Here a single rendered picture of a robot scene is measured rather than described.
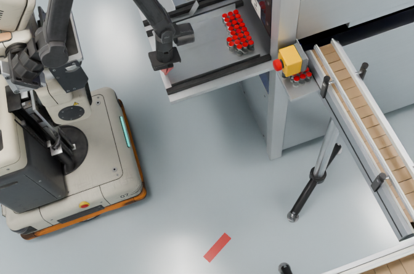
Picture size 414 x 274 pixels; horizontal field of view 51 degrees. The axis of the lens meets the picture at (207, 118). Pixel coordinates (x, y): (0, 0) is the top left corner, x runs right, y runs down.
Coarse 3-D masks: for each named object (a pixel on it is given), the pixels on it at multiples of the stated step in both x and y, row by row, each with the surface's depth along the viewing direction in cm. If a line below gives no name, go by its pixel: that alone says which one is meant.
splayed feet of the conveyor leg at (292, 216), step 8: (336, 144) 229; (336, 152) 225; (312, 168) 218; (312, 176) 215; (312, 184) 215; (304, 192) 214; (304, 200) 214; (296, 208) 215; (288, 216) 220; (296, 216) 220
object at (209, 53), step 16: (208, 16) 171; (208, 32) 169; (224, 32) 169; (192, 48) 167; (208, 48) 166; (224, 48) 165; (176, 64) 164; (192, 64) 163; (208, 64) 163; (224, 64) 162; (176, 80) 161
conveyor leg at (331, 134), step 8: (328, 128) 170; (336, 128) 166; (328, 136) 174; (336, 136) 173; (328, 144) 180; (320, 152) 191; (328, 152) 187; (320, 160) 197; (328, 160) 197; (320, 168) 204; (320, 176) 213
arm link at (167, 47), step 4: (156, 36) 142; (156, 40) 141; (160, 40) 141; (176, 40) 144; (156, 44) 143; (160, 44) 142; (164, 44) 142; (168, 44) 143; (156, 48) 145; (160, 48) 144; (164, 48) 143; (168, 48) 144
